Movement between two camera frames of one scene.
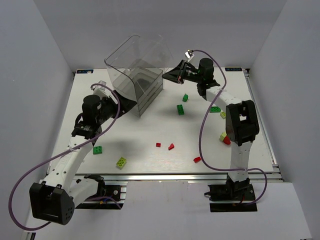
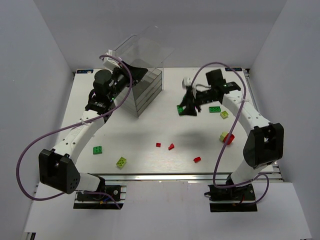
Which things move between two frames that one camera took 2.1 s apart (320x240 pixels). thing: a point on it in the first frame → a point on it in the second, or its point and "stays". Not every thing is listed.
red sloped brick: x=171 y=146 stays
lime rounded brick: x=222 y=136 stays
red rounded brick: x=227 y=140 stays
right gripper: x=182 y=73 → x=189 y=99
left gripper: x=118 y=103 → x=127 y=75
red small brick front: x=196 y=159 stays
